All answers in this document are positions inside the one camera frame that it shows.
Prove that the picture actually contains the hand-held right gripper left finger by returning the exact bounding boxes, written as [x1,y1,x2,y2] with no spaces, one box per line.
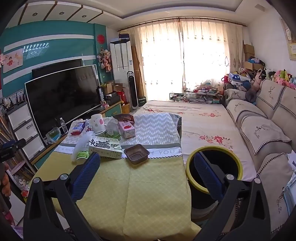
[23,152,102,241]

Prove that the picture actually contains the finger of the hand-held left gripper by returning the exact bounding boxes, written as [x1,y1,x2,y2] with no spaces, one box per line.
[0,138,26,151]

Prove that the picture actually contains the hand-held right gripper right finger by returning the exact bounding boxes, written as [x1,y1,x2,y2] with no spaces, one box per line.
[194,152,271,241]

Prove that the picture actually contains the black yellow-rimmed trash bin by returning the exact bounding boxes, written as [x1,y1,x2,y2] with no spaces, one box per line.
[186,146,243,218]

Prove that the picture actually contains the printed paper cup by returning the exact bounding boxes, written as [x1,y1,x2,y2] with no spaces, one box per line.
[91,114,104,135]

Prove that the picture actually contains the person's left hand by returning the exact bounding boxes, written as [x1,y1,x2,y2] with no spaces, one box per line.
[0,163,11,202]

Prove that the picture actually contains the white plastic drawer cabinet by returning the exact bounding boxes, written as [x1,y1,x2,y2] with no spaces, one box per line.
[7,102,47,160]

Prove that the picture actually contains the translucent white plastic bottle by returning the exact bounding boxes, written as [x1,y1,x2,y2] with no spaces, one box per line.
[70,132,93,163]

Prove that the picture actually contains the green floral box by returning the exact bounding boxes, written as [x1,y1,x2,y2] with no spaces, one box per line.
[89,137,123,159]

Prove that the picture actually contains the clear container with greens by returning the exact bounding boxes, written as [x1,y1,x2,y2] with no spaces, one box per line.
[46,127,62,143]

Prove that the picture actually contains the blue tissue packet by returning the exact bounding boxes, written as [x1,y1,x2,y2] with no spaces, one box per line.
[70,122,85,134]

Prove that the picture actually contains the floral cream bedspread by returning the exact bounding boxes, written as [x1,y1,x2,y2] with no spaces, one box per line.
[139,100,257,183]

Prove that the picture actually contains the clear plastic bag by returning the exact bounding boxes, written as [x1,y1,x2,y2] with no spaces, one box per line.
[103,117,122,139]

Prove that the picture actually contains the brown plastic tray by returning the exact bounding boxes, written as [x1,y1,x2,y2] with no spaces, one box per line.
[124,144,150,165]

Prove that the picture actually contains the yellow tablecloth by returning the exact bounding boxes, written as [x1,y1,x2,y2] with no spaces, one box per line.
[29,152,201,241]

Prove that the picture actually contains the pink carton box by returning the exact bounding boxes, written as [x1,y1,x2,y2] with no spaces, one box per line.
[118,120,136,139]

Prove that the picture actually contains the large curved black television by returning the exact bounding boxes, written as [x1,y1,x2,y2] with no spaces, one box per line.
[25,65,102,139]

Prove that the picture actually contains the grey chevron cloth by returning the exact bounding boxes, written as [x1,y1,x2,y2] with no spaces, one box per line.
[54,112,183,160]

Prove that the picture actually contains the dark red snack wrapper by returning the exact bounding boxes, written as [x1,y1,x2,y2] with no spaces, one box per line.
[113,113,134,123]

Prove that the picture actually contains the beige sofa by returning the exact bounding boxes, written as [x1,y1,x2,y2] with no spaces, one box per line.
[222,79,296,234]

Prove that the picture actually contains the cluttered glass coffee table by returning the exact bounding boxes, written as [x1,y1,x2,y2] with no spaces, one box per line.
[169,89,223,105]

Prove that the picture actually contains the small black television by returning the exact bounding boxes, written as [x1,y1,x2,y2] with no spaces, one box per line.
[32,58,83,78]

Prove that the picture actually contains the white papers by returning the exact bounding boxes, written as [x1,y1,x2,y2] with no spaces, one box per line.
[287,153,296,172]

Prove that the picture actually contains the pale blue plastic bag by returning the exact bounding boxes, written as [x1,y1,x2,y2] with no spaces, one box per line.
[283,174,296,216]

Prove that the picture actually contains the closed cardboard box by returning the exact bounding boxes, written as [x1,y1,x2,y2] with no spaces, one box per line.
[102,82,114,94]

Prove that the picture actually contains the black and white tower fan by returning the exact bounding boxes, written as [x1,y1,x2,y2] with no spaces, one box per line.
[127,71,139,110]

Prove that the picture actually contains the pile of plush toys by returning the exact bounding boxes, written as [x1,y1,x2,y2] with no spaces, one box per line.
[222,67,296,103]

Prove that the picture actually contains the wide cardboard box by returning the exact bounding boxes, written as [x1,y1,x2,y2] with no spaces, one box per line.
[243,61,264,71]

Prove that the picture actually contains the hanging artificial flower decoration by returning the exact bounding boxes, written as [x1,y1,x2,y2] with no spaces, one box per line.
[97,47,112,72]

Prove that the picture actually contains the rolled bamboo mat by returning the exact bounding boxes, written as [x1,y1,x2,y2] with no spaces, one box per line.
[132,47,142,98]

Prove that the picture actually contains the sheer cream curtain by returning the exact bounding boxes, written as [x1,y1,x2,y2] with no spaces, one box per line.
[180,19,244,93]
[126,20,183,102]

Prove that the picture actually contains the white standing air conditioner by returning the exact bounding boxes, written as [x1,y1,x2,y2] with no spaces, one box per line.
[109,39,136,109]

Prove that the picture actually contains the brown curtain rod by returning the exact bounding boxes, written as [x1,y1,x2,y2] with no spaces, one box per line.
[117,17,248,33]

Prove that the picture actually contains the framed landscape painting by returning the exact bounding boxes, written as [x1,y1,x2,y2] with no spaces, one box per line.
[280,19,296,58]

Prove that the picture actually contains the pink wall poster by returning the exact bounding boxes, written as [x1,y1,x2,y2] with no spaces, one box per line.
[2,49,23,67]

